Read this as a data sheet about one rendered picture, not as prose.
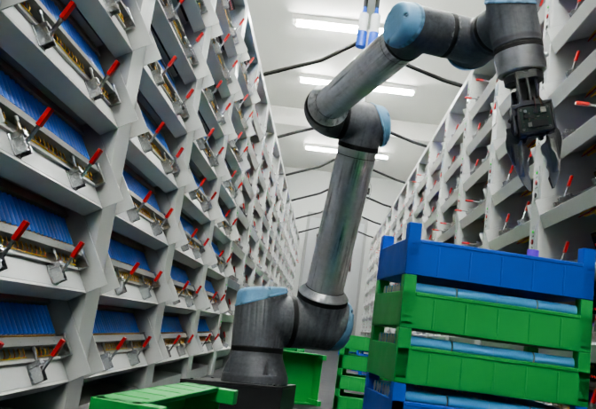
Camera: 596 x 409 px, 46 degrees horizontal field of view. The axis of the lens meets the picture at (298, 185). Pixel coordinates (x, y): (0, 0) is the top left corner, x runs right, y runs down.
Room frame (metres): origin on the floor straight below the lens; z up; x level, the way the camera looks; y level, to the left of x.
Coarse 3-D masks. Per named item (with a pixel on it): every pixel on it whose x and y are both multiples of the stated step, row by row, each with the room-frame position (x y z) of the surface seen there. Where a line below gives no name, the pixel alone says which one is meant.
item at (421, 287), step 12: (384, 288) 1.22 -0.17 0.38; (396, 288) 1.14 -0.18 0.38; (420, 288) 1.06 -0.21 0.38; (432, 288) 1.06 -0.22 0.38; (444, 288) 1.06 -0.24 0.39; (456, 288) 1.07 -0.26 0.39; (480, 300) 1.07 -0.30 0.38; (492, 300) 1.07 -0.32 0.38; (504, 300) 1.07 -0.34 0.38; (516, 300) 1.07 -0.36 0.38; (528, 300) 1.08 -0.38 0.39; (564, 312) 1.08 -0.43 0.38; (576, 312) 1.08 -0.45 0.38
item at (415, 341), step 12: (384, 336) 1.19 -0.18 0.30; (432, 348) 1.06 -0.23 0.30; (444, 348) 1.06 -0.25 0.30; (456, 348) 1.07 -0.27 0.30; (468, 348) 1.07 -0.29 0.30; (480, 348) 1.07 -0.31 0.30; (492, 348) 1.07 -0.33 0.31; (528, 360) 1.08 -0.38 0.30; (540, 360) 1.08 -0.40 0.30; (552, 360) 1.08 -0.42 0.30; (564, 360) 1.08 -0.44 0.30
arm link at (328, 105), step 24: (384, 24) 1.30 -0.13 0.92; (408, 24) 1.24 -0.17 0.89; (432, 24) 1.25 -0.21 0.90; (456, 24) 1.26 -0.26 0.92; (384, 48) 1.34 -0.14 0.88; (408, 48) 1.28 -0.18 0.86; (432, 48) 1.28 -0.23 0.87; (360, 72) 1.47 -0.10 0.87; (384, 72) 1.41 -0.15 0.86; (312, 96) 1.73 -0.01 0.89; (336, 96) 1.61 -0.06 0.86; (360, 96) 1.56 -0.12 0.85; (312, 120) 1.76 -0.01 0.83; (336, 120) 1.75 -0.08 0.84
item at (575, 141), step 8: (592, 120) 1.77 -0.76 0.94; (584, 128) 1.83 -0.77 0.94; (592, 128) 1.79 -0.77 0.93; (576, 136) 1.90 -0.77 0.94; (584, 136) 1.85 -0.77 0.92; (592, 136) 1.80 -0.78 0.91; (568, 144) 1.97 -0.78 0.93; (576, 144) 1.91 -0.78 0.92; (584, 144) 2.08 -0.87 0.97; (592, 144) 2.11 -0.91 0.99; (568, 152) 1.99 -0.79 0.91; (584, 152) 2.13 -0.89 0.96; (592, 152) 2.10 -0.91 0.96
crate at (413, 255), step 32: (416, 224) 1.05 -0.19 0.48; (384, 256) 1.21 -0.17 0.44; (416, 256) 1.05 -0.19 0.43; (448, 256) 1.06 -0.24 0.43; (480, 256) 1.06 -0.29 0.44; (512, 256) 1.06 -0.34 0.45; (480, 288) 1.14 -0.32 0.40; (512, 288) 1.07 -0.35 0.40; (544, 288) 1.07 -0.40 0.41; (576, 288) 1.07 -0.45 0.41
